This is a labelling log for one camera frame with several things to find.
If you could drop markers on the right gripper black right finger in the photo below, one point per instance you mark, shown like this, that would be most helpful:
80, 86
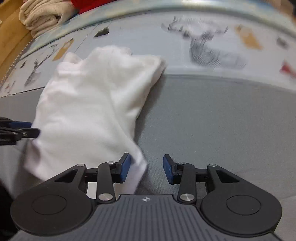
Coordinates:
225, 201

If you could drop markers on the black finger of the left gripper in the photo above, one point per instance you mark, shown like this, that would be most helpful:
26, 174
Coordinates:
8, 123
10, 136

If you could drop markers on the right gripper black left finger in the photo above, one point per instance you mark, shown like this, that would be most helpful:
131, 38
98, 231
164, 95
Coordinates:
67, 200

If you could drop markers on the white t-shirt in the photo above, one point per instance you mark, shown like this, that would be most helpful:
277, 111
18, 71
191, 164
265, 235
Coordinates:
88, 110

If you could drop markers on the grey deer print bedsheet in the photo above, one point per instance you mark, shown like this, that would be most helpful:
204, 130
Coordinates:
225, 97

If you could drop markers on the cream folded blanket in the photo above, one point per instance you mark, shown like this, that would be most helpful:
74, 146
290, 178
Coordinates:
40, 16

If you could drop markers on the red folded blanket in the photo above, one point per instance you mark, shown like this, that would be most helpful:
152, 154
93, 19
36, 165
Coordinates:
86, 5

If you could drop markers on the wooden bed frame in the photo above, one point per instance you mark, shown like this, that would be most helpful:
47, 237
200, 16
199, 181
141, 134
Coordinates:
14, 36

